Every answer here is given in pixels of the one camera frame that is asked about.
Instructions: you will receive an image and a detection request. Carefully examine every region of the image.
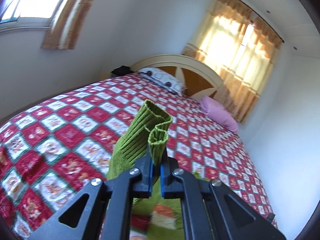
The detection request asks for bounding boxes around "green orange striped knit sweater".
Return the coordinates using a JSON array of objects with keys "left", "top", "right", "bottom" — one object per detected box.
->
[{"left": 107, "top": 100, "right": 184, "bottom": 239}]

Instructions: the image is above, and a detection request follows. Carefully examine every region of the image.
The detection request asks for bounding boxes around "red patchwork teddy bear quilt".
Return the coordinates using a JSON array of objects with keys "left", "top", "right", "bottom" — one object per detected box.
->
[{"left": 1, "top": 74, "right": 272, "bottom": 239}]

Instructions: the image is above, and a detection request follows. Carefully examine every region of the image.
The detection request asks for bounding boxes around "pink pillow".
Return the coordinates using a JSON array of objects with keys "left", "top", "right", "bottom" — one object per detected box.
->
[{"left": 200, "top": 96, "right": 238, "bottom": 133}]

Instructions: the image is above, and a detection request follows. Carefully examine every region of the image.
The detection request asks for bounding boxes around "cream and brown wooden headboard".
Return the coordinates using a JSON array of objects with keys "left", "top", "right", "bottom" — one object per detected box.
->
[{"left": 131, "top": 54, "right": 226, "bottom": 101}]

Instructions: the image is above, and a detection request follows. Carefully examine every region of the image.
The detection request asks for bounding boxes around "white car print pillow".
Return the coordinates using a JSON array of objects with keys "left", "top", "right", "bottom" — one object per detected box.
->
[{"left": 137, "top": 67, "right": 184, "bottom": 96}]

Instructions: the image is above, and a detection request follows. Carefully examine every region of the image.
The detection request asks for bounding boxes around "black item beside bed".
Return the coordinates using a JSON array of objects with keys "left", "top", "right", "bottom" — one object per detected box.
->
[{"left": 110, "top": 66, "right": 134, "bottom": 77}]

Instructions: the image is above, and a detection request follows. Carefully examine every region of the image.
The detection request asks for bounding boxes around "yellow curtain behind headboard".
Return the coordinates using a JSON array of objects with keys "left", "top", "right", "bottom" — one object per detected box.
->
[{"left": 182, "top": 0, "right": 283, "bottom": 124}]

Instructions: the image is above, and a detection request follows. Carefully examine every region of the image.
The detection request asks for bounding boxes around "yellow curtain at side window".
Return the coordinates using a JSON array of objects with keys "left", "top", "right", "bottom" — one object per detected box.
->
[{"left": 41, "top": 0, "right": 94, "bottom": 50}]

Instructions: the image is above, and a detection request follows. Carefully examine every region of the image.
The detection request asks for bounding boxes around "sliding side window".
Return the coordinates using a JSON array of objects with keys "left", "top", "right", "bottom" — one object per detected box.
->
[{"left": 1, "top": 0, "right": 63, "bottom": 33}]

